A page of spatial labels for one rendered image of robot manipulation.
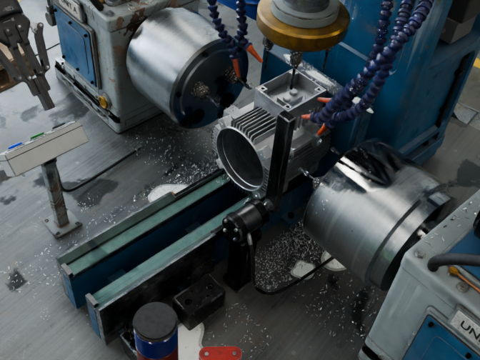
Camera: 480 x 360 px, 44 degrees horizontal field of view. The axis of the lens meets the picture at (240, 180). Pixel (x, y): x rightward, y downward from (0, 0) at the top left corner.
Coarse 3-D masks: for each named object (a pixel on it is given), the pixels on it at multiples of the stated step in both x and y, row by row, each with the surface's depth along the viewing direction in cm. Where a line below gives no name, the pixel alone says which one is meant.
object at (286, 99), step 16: (272, 80) 129; (288, 80) 134; (304, 80) 132; (256, 96) 128; (272, 96) 130; (288, 96) 128; (304, 96) 131; (320, 96) 128; (272, 112) 127; (304, 112) 128
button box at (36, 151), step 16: (64, 128) 123; (80, 128) 125; (32, 144) 120; (48, 144) 121; (64, 144) 123; (80, 144) 125; (0, 160) 122; (16, 160) 118; (32, 160) 120; (48, 160) 121
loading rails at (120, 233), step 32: (192, 192) 136; (224, 192) 141; (288, 192) 140; (128, 224) 127; (160, 224) 129; (192, 224) 139; (288, 224) 145; (64, 256) 120; (96, 256) 122; (128, 256) 128; (160, 256) 123; (192, 256) 125; (224, 256) 137; (64, 288) 126; (96, 288) 127; (128, 288) 116; (160, 288) 123; (96, 320) 117; (128, 320) 122
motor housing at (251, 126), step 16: (256, 112) 127; (224, 128) 129; (240, 128) 125; (256, 128) 124; (272, 128) 126; (304, 128) 130; (224, 144) 136; (240, 144) 139; (256, 144) 124; (272, 144) 126; (304, 144) 128; (320, 144) 133; (224, 160) 137; (240, 160) 139; (256, 160) 141; (304, 160) 132; (240, 176) 137; (256, 176) 137; (288, 176) 130
